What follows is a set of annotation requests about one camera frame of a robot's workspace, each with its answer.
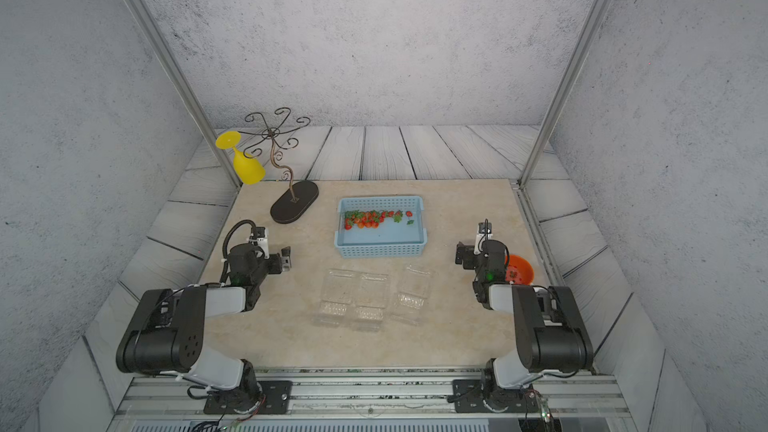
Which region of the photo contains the strawberry cluster left basket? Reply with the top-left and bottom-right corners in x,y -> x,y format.
343,210 -> 394,230

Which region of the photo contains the right aluminium frame post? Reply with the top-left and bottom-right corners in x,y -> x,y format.
517,0 -> 611,190

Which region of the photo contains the strawberry cluster basket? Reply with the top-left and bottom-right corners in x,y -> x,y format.
343,210 -> 394,230
385,210 -> 415,225

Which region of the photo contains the light blue plastic basket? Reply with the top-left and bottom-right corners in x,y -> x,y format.
334,195 -> 428,259

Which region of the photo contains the left aluminium frame post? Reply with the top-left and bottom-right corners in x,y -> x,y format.
123,0 -> 242,189

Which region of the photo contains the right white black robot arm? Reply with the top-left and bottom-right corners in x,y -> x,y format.
455,238 -> 595,393

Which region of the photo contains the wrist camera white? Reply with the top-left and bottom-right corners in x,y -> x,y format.
474,219 -> 493,255
248,226 -> 270,257

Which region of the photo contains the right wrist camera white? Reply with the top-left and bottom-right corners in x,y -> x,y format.
474,219 -> 493,255

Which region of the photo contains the yellow plastic wine glass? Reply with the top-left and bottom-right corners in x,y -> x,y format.
215,131 -> 266,185

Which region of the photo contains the aluminium mounting rail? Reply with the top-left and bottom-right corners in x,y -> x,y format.
110,367 -> 637,431

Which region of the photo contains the aluminium frame post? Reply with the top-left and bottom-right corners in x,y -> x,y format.
517,0 -> 611,190
123,0 -> 242,189

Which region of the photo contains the clear clamshell container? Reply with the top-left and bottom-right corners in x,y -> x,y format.
351,273 -> 390,332
390,265 -> 433,326
313,269 -> 360,328

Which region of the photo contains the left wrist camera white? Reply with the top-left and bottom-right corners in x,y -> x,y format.
248,226 -> 270,257

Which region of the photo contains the orange plastic bowl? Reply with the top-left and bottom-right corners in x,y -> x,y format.
505,255 -> 534,285

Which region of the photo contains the bronze wire glass rack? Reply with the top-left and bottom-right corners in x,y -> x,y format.
244,107 -> 319,225

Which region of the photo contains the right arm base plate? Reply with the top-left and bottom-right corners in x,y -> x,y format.
446,379 -> 540,414

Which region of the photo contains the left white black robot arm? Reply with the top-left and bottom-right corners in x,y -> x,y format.
115,219 -> 292,394

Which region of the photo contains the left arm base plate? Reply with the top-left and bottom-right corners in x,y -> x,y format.
203,380 -> 293,415

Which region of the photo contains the strawberry cluster right basket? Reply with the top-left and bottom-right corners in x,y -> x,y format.
385,210 -> 415,225

